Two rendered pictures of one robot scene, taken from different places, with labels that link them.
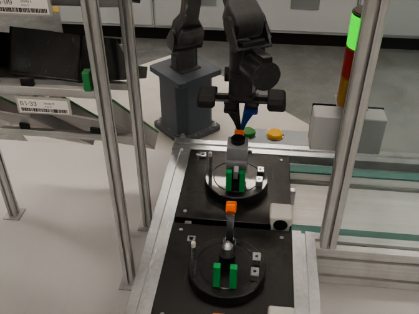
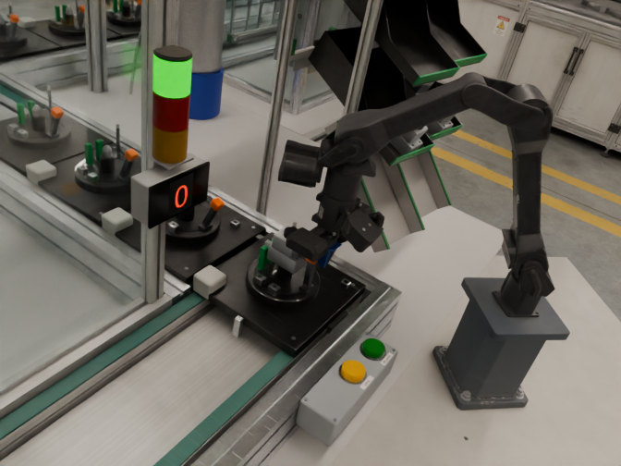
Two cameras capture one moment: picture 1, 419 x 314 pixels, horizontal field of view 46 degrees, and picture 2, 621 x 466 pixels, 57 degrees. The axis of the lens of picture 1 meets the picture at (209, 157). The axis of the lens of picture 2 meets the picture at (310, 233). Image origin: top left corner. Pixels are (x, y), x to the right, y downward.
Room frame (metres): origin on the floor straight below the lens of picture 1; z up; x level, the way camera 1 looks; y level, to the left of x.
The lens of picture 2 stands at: (1.19, -0.83, 1.69)
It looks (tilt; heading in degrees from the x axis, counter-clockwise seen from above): 35 degrees down; 112
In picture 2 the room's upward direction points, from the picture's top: 12 degrees clockwise
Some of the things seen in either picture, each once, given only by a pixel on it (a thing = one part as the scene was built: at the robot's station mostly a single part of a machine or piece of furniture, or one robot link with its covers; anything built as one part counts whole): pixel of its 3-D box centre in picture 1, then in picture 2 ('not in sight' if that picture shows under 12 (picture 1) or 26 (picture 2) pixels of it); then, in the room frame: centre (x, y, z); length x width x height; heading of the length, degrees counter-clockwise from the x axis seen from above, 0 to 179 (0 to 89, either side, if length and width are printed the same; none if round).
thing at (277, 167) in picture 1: (235, 187); (282, 287); (0.85, -0.06, 0.96); 0.24 x 0.24 x 0.02; 84
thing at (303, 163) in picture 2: (254, 50); (321, 155); (0.88, -0.09, 1.27); 0.12 x 0.08 x 0.11; 23
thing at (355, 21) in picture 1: (365, 30); (172, 73); (0.71, -0.24, 1.38); 0.05 x 0.05 x 0.05
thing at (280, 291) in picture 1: (227, 257); (187, 208); (0.59, -0.03, 1.01); 0.24 x 0.24 x 0.13; 84
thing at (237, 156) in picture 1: (237, 154); (285, 244); (0.84, -0.06, 1.06); 0.08 x 0.04 x 0.07; 174
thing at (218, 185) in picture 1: (236, 180); (283, 279); (0.85, -0.06, 0.98); 0.14 x 0.14 x 0.02
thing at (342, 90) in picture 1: (354, 89); (170, 140); (0.71, -0.24, 1.28); 0.05 x 0.05 x 0.05
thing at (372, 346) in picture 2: (247, 133); (372, 349); (1.06, -0.10, 0.96); 0.04 x 0.04 x 0.02
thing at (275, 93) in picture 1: (242, 86); (334, 213); (0.92, -0.07, 1.17); 0.19 x 0.06 x 0.08; 83
